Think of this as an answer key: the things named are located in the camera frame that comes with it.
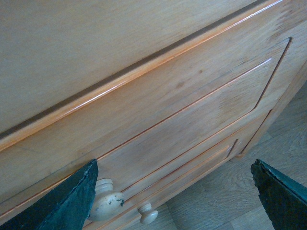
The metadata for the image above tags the wooden drawer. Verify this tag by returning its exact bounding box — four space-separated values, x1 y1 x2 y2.
0 19 307 223
84 115 267 230

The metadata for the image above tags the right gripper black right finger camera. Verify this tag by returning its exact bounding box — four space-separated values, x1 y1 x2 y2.
251 159 307 230

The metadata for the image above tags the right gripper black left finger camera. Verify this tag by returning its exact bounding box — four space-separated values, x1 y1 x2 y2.
0 159 98 230

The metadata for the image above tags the wooden nightstand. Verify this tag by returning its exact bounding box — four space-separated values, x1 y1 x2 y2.
0 0 307 230

